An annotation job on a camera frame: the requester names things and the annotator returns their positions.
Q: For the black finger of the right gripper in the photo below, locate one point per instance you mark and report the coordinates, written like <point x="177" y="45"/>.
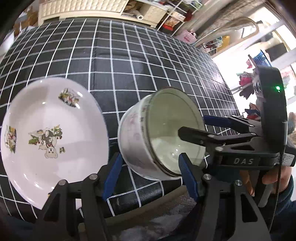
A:
<point x="199" y="137"/>

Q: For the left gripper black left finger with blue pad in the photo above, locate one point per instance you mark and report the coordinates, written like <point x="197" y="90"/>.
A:
<point x="104" y="182"/>

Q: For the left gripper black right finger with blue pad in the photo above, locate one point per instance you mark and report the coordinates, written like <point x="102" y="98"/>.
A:
<point x="194" y="178"/>

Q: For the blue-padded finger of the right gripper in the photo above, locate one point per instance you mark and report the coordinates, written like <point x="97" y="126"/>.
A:
<point x="238" y="124"/>

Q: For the small patterned rim bowl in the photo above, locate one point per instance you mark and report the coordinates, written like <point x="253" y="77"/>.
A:
<point x="148" y="134"/>

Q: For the small plate cartoon print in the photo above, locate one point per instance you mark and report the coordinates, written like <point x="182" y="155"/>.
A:
<point x="53" y="129"/>

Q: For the person's right hand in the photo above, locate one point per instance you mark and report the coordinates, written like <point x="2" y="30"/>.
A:
<point x="270" y="177"/>

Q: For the blue laundry basket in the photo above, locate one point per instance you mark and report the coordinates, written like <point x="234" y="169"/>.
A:
<point x="261" y="59"/>

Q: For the pink bag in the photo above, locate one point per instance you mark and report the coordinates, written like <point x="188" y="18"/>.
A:
<point x="188" y="37"/>

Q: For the black white checked tablecloth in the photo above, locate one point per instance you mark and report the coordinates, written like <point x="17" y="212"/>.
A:
<point x="119" y="64"/>

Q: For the white metal shelf rack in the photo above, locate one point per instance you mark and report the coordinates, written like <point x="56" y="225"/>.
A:
<point x="179" y="12"/>

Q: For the cream TV cabinet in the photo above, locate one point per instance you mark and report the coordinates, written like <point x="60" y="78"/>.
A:
<point x="151" y="11"/>

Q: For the paper roll in cabinet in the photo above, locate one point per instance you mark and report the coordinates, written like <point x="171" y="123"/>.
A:
<point x="138" y="15"/>

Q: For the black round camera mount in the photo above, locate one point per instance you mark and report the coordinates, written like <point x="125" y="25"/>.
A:
<point x="270" y="93"/>

